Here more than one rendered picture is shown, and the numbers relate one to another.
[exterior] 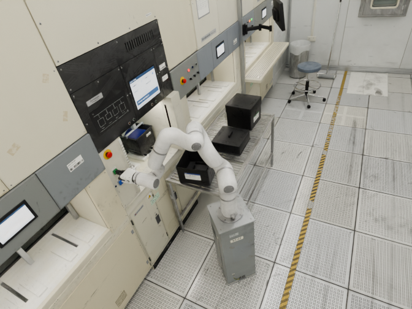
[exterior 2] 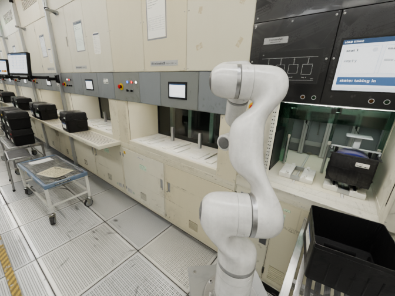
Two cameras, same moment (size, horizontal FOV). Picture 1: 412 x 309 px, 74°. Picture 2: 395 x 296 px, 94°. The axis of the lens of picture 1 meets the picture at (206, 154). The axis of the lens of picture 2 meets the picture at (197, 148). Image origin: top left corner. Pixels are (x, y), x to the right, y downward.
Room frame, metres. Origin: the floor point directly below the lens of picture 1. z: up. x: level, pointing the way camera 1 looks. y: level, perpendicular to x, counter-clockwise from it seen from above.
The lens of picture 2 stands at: (1.19, -0.56, 1.48)
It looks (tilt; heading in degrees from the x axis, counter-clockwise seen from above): 19 degrees down; 94
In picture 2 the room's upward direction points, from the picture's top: 2 degrees clockwise
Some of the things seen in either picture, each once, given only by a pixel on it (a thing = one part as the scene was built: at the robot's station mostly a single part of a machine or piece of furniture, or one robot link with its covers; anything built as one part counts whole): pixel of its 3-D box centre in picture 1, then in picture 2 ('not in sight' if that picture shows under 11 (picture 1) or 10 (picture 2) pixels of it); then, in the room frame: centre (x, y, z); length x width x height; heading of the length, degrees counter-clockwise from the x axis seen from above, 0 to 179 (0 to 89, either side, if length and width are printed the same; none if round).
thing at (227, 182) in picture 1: (227, 186); (228, 229); (1.26, -0.10, 1.07); 0.19 x 0.12 x 0.24; 0
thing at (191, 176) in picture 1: (197, 165); (345, 249); (1.78, 0.08, 0.85); 0.28 x 0.28 x 0.17; 67
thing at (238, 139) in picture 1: (230, 138); not in sight; (2.12, -0.26, 0.83); 0.29 x 0.29 x 0.13; 58
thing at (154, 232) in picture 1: (117, 152); (318, 160); (1.99, 0.77, 0.98); 0.95 x 0.88 x 1.95; 57
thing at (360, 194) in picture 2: (141, 151); (343, 184); (2.07, 0.58, 0.89); 0.22 x 0.21 x 0.04; 57
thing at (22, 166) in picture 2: not in sight; (56, 182); (-0.70, 1.35, 0.24); 0.97 x 0.52 x 0.48; 150
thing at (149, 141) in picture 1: (137, 136); (351, 160); (2.07, 0.58, 1.06); 0.24 x 0.20 x 0.32; 147
